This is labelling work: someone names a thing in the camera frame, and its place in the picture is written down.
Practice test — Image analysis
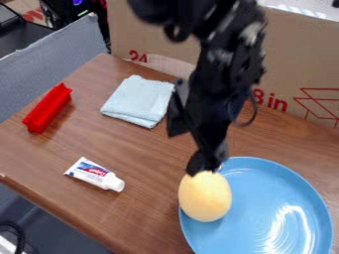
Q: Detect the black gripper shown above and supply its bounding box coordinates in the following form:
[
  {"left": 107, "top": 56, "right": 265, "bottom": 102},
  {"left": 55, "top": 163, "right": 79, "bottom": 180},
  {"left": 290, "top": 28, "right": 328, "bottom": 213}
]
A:
[{"left": 167, "top": 66, "right": 260, "bottom": 177}]

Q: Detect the yellow ball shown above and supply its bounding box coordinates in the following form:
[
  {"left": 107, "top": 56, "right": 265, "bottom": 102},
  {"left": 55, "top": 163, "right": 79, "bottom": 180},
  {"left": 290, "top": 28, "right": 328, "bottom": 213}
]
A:
[{"left": 177, "top": 171, "right": 232, "bottom": 222}]

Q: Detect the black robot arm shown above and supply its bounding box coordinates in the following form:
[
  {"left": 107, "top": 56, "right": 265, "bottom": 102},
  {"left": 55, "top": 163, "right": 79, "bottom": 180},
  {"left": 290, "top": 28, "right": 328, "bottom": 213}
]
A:
[{"left": 127, "top": 0, "right": 265, "bottom": 176}]

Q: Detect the blue plate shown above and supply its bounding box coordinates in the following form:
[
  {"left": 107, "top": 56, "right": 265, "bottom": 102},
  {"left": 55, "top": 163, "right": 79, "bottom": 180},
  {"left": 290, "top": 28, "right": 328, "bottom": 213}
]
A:
[{"left": 179, "top": 157, "right": 334, "bottom": 254}]

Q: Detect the light blue folded cloth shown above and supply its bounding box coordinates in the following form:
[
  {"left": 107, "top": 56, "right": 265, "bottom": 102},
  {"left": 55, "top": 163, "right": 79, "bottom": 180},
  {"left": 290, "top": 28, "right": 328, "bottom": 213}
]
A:
[{"left": 100, "top": 74, "right": 175, "bottom": 129}]

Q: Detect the white toothpaste tube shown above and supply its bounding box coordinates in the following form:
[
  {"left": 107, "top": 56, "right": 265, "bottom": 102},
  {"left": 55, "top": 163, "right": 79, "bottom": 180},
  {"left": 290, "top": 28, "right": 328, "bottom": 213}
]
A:
[{"left": 64, "top": 157, "right": 124, "bottom": 192}]

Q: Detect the red plastic block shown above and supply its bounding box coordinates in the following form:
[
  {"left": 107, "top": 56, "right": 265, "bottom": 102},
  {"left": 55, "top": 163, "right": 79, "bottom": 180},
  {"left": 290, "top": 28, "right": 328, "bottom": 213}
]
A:
[{"left": 23, "top": 82, "right": 73, "bottom": 134}]

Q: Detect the grey fabric partition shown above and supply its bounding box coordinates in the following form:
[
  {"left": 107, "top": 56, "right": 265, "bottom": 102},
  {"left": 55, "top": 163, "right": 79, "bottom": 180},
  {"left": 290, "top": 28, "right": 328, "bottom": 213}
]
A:
[{"left": 0, "top": 14, "right": 107, "bottom": 123}]

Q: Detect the black equipment in background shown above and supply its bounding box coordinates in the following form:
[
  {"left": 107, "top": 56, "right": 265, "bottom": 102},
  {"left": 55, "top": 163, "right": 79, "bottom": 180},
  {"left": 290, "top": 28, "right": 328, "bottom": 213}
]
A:
[{"left": 39, "top": 0, "right": 111, "bottom": 50}]

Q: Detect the cardboard box wall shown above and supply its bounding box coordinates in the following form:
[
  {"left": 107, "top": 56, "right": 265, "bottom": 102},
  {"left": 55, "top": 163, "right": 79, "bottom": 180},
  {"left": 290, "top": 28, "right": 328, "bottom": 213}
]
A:
[{"left": 107, "top": 0, "right": 339, "bottom": 130}]

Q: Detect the black cable loop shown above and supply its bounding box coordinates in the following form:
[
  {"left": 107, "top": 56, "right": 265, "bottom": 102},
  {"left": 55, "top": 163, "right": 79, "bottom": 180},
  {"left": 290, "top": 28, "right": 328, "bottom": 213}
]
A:
[{"left": 0, "top": 220, "right": 27, "bottom": 254}]

